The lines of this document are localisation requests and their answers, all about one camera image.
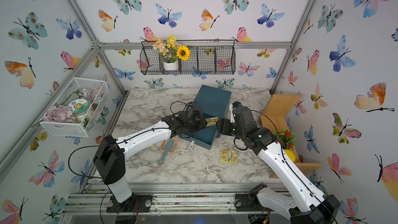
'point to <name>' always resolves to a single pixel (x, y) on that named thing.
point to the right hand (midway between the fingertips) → (222, 122)
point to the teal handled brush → (168, 148)
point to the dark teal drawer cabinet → (213, 102)
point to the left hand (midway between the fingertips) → (210, 121)
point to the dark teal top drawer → (204, 137)
